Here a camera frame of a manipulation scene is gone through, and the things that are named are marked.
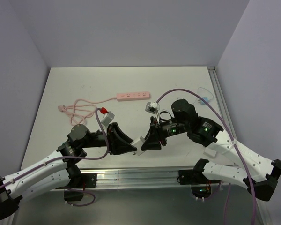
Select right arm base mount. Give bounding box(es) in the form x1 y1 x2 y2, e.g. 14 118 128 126
177 169 221 199

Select light blue charger plug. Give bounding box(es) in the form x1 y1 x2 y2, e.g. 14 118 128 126
198 97 210 105

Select aluminium front rail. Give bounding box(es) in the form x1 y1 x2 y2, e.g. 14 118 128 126
13 164 259 193

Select aluminium side rail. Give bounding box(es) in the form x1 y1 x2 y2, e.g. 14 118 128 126
207 67 237 138

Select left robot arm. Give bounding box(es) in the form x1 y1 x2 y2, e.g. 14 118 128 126
0 122 137 220

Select small white charger plug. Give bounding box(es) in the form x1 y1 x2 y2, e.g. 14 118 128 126
203 147 217 158

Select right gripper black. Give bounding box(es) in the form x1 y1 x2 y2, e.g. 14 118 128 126
140 116 189 151

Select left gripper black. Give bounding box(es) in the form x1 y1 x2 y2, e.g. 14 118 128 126
81 122 137 154

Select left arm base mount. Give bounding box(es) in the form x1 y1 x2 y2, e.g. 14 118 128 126
63 173 97 202

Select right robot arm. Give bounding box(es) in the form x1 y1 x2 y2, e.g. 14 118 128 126
141 99 281 202

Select silver white charger plug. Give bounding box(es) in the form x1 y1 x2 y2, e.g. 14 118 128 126
130 136 145 156

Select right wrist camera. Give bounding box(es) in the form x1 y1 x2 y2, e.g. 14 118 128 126
145 102 160 115

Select pink power strip cord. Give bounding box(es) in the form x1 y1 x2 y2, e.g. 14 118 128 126
57 96 119 126

